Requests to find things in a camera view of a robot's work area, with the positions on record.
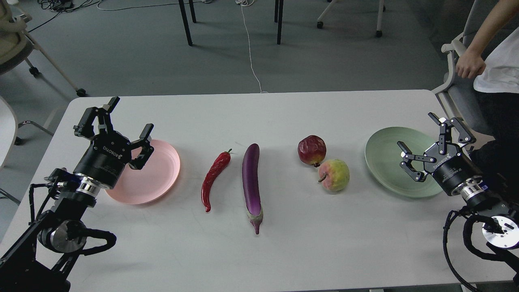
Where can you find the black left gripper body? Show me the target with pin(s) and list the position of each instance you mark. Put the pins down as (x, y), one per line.
(105, 159)

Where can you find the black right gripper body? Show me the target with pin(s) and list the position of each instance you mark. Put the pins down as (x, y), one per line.
(450, 168)

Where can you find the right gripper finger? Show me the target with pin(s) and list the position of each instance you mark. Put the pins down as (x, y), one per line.
(406, 164)
(453, 131)

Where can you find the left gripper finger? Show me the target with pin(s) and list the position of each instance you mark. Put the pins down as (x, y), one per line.
(143, 142)
(85, 127)

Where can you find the yellow pink peach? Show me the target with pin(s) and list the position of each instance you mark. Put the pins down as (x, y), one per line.
(334, 175)

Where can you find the red chili pepper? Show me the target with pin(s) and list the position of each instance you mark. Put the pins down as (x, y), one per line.
(220, 163)

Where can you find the dark red pomegranate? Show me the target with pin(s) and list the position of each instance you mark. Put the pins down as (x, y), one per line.
(312, 150)

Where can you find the purple eggplant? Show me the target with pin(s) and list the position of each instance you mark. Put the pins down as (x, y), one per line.
(250, 187)

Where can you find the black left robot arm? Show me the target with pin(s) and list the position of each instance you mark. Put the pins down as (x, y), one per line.
(44, 255)

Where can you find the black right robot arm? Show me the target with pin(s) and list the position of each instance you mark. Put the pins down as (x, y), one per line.
(491, 224)

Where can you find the person's forearm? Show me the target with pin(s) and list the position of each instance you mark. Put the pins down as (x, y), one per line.
(497, 18)

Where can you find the person's hand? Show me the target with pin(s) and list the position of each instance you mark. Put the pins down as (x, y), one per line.
(470, 64)

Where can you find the pink plate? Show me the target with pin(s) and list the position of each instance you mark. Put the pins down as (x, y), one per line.
(154, 180)

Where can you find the green plate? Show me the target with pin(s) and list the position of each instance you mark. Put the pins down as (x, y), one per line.
(383, 158)

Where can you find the grey office chair right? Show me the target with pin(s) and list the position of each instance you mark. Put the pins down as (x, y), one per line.
(456, 95)

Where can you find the white round table edge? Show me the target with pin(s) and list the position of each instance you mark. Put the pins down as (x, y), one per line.
(9, 126)

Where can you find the beige office chair left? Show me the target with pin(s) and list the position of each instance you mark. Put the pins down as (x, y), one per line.
(16, 44)

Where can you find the white chair base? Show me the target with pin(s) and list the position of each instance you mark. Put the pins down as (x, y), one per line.
(374, 15)

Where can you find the black table legs left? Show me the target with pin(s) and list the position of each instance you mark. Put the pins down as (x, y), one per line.
(183, 13)

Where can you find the black table legs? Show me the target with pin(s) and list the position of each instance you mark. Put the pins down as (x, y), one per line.
(278, 19)
(183, 13)

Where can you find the black table legs middle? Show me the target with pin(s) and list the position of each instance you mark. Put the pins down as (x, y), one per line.
(278, 19)

